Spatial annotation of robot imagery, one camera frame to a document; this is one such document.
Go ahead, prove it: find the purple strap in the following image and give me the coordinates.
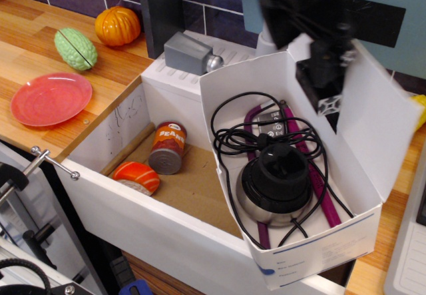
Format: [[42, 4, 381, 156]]
[[244, 101, 343, 250]]

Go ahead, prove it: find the metal clamp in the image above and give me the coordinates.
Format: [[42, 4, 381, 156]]
[[1, 146, 80, 205]]

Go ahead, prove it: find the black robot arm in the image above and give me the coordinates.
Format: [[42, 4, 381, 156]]
[[260, 0, 356, 118]]

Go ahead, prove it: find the pink plastic plate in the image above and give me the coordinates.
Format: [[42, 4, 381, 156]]
[[10, 73, 93, 127]]

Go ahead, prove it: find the black cable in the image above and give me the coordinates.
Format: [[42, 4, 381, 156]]
[[210, 91, 354, 248]]

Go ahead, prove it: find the grey toy faucet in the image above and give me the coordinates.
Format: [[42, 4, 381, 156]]
[[256, 21, 279, 57]]

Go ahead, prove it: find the green toy bitter gourd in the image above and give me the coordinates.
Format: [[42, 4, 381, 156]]
[[54, 28, 98, 71]]

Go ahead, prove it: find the beans toy can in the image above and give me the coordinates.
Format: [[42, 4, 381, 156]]
[[148, 121, 187, 174]]

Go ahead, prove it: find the yellow toy corn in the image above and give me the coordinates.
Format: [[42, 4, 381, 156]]
[[409, 94, 426, 133]]

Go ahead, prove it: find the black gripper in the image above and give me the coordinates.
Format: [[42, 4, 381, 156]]
[[259, 0, 353, 116]]

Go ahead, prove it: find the grey salt shaker toy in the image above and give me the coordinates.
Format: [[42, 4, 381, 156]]
[[164, 32, 224, 76]]

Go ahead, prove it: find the salmon sushi toy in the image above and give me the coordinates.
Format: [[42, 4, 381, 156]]
[[112, 162, 160, 196]]

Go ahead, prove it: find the orange toy pumpkin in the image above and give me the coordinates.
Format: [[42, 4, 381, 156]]
[[95, 6, 141, 47]]

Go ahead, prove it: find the black silver 3D mouse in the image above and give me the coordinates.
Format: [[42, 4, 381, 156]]
[[236, 143, 313, 227]]

